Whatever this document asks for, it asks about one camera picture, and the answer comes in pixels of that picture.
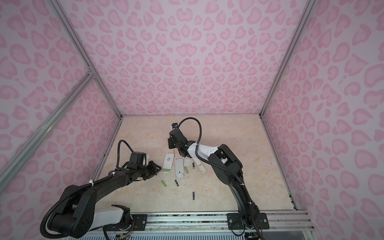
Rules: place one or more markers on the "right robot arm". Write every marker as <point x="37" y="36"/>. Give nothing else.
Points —
<point x="227" y="168"/>

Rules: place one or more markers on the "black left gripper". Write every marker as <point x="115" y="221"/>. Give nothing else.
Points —
<point x="154" y="169"/>

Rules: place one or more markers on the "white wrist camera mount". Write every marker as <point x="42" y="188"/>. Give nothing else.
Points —
<point x="175" y="126"/>
<point x="145" y="160"/>

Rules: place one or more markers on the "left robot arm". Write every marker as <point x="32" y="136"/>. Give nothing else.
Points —
<point x="75" y="213"/>

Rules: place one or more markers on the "right rear aluminium frame post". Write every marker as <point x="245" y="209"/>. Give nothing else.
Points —
<point x="297" y="34"/>

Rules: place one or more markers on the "diagonal aluminium frame bar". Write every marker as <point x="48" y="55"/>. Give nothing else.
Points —
<point x="19" y="160"/>

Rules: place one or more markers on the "aluminium corner frame post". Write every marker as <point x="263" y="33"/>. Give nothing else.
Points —
<point x="79" y="46"/>

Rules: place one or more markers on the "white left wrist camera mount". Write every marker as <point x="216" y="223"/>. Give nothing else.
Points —
<point x="145" y="160"/>

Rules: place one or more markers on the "white remote with green buttons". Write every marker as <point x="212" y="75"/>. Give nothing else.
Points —
<point x="168" y="163"/>

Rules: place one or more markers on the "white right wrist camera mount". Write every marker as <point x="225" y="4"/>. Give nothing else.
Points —
<point x="175" y="126"/>

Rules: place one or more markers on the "small white remote control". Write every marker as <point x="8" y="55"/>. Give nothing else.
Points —
<point x="179" y="168"/>

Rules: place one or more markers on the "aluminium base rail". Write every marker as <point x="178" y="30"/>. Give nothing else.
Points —
<point x="272" y="225"/>

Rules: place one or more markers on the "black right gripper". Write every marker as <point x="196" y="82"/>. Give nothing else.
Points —
<point x="170" y="142"/>

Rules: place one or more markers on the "small white battery cover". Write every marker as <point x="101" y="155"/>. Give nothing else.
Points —
<point x="187" y="163"/>

